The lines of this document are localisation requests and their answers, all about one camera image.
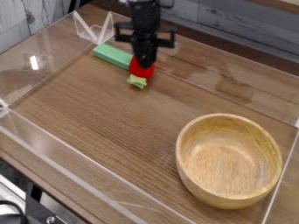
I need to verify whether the black table clamp bracket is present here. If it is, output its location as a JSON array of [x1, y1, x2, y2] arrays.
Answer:
[[23, 184, 66, 224]]

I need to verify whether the clear acrylic corner bracket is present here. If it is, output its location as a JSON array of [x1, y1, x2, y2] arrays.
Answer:
[[72, 11, 114, 45]]

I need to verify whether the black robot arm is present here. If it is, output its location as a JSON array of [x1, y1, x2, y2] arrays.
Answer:
[[113, 0, 176, 68]]

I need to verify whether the red plush strawberry toy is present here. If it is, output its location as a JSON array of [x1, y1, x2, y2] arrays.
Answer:
[[126, 56, 154, 89]]

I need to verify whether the black cable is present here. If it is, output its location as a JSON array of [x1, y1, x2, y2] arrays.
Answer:
[[0, 199, 27, 224]]

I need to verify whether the wooden bowl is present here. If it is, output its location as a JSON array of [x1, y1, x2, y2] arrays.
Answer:
[[174, 113, 282, 210]]

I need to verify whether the green rectangular block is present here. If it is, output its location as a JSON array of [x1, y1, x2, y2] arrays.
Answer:
[[93, 44, 132, 70]]

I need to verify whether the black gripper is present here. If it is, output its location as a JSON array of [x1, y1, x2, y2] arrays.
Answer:
[[113, 22, 176, 68]]

